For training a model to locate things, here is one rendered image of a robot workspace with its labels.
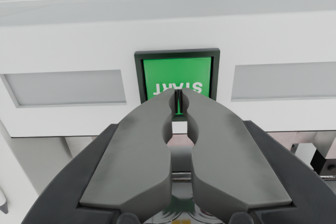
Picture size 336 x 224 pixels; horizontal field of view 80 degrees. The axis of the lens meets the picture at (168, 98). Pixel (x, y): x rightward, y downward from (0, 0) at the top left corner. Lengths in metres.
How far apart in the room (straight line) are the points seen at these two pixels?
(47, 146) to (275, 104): 0.24
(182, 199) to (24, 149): 0.23
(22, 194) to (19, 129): 0.09
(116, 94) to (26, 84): 0.07
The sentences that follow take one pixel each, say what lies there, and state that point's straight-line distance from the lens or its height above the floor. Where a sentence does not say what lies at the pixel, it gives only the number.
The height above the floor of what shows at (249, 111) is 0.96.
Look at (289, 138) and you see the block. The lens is 0.28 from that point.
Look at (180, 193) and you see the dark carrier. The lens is 0.34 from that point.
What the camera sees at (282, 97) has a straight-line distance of 0.18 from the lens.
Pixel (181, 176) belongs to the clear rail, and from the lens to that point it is 0.31.
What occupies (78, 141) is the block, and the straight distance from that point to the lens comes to 0.28.
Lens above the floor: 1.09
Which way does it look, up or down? 59 degrees down
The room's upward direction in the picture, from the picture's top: 177 degrees counter-clockwise
